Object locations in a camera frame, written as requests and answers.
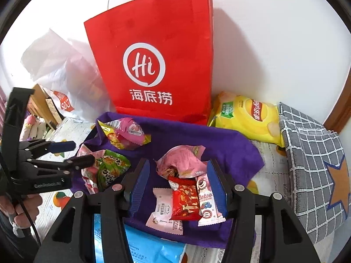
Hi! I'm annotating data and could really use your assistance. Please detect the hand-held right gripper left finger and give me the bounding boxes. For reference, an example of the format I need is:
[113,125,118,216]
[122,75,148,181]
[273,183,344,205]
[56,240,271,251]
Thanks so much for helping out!
[33,157,151,263]

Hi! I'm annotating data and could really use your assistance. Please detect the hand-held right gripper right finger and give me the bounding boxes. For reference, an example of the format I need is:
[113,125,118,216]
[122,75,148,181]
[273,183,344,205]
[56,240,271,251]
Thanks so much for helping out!
[206,158,320,263]

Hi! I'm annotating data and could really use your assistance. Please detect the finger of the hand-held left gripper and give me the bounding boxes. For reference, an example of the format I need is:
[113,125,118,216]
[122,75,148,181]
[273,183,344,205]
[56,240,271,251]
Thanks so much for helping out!
[19,140,76,157]
[27,154,95,175]

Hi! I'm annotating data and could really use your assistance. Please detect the pink white snack packet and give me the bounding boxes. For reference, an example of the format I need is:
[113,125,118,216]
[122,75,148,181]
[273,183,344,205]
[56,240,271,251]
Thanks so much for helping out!
[77,145,100,195]

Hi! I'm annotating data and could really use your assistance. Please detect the pink white bar packet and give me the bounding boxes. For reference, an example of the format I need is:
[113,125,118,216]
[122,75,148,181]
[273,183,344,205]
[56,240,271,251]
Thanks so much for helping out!
[195,175,226,227]

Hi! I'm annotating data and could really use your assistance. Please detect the pale pink packet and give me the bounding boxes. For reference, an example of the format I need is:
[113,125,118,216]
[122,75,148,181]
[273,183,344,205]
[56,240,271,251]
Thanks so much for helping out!
[145,188,184,235]

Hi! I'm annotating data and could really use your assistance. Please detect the green snack packet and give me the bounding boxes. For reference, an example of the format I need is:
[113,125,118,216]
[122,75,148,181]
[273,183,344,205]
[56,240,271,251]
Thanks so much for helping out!
[95,149,131,192]

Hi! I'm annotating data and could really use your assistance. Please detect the red snack packet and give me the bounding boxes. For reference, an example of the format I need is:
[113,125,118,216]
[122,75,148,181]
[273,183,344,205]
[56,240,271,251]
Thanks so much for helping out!
[168,176,200,221]

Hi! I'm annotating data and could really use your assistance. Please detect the pink round snack packet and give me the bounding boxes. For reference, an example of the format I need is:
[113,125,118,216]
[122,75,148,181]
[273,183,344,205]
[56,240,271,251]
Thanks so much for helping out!
[116,117,152,146]

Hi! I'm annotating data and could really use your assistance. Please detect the person's left hand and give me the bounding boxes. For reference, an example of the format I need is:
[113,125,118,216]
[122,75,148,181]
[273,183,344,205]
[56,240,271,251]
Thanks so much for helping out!
[0,194,42,229]

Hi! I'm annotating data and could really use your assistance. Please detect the pastel plush toys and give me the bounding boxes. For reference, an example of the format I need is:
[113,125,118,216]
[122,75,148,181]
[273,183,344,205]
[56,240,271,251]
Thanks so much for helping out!
[23,114,55,140]

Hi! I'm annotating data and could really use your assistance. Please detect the purple cloth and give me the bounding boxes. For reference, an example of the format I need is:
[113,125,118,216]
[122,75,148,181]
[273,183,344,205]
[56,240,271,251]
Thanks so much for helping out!
[73,111,265,250]

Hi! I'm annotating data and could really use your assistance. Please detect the cardboard boxes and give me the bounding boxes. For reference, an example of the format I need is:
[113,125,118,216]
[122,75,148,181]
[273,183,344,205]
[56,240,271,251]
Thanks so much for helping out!
[27,84,63,126]

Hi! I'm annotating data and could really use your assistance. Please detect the blue tissue pack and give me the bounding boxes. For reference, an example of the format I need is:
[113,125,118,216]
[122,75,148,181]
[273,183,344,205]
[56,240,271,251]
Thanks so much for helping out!
[93,213,187,263]

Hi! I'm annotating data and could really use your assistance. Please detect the yellow chips bag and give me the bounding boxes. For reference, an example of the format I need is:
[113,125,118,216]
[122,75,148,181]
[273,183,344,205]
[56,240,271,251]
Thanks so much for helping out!
[207,91,286,148]

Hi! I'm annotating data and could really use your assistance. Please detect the white plastic bag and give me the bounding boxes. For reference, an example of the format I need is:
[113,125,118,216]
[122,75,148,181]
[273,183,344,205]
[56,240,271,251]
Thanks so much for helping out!
[20,27,116,122]

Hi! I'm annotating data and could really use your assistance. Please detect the grey checkered cloth bag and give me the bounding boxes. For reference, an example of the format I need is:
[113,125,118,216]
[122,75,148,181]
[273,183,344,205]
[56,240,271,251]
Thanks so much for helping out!
[278,102,346,244]

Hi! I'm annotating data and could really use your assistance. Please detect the red paper bag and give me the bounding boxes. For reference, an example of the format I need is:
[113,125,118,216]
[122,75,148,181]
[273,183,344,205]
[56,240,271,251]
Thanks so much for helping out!
[84,0,214,126]

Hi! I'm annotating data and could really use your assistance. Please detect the wooden frame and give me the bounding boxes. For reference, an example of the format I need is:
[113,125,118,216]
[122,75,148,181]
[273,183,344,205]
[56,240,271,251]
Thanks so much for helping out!
[322,93,351,135]

